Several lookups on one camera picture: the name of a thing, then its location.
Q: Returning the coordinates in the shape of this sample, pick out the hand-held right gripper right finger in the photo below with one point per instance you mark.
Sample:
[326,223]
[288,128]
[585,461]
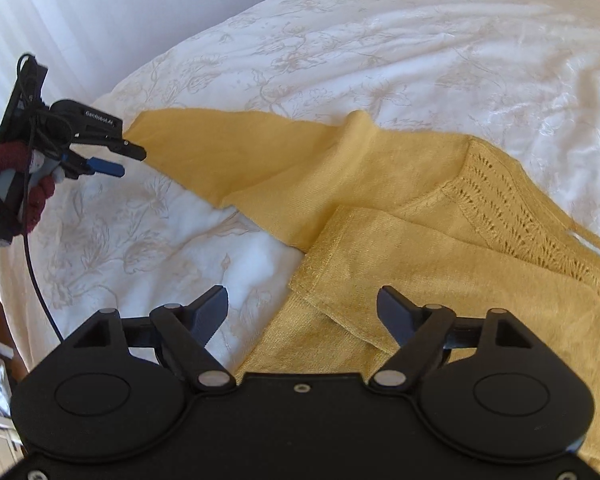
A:
[392,315]

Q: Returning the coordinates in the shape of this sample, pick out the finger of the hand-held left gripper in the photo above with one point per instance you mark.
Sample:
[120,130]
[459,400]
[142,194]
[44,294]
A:
[125,150]
[107,167]

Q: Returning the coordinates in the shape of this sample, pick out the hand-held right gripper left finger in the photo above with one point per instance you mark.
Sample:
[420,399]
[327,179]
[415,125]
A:
[211,317]

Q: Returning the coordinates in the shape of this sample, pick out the yellow knitted sweater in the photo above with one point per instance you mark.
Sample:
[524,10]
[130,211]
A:
[380,200]

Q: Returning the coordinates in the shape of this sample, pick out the person's left hand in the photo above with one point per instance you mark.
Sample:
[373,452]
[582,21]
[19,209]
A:
[0,157]

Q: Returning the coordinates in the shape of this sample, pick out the white curtain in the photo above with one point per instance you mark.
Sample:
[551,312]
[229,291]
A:
[80,10]

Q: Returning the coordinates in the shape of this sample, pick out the white floral bedspread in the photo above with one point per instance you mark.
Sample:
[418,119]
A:
[380,35]

